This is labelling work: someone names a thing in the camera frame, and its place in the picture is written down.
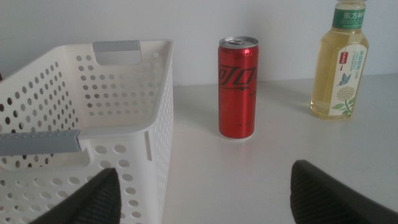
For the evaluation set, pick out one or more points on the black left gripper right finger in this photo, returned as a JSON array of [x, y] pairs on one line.
[[323, 199]]

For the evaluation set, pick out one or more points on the white perforated plastic basket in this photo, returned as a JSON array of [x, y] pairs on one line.
[[136, 174]]

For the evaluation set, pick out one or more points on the red cola can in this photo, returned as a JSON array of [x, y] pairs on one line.
[[237, 102]]

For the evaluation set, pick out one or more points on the yellow tea bottle green label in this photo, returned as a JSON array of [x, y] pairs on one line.
[[339, 77]]

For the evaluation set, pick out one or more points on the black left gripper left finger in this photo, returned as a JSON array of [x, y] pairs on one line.
[[96, 202]]

